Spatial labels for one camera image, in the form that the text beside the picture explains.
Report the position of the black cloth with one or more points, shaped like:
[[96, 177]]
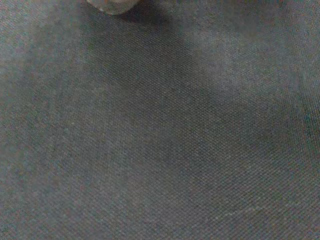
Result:
[[160, 137]]

